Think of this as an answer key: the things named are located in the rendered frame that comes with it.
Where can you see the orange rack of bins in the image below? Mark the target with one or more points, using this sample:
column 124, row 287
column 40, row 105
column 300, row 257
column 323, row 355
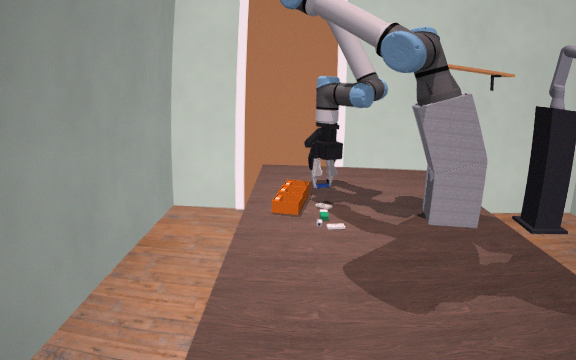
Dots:
column 291, row 197

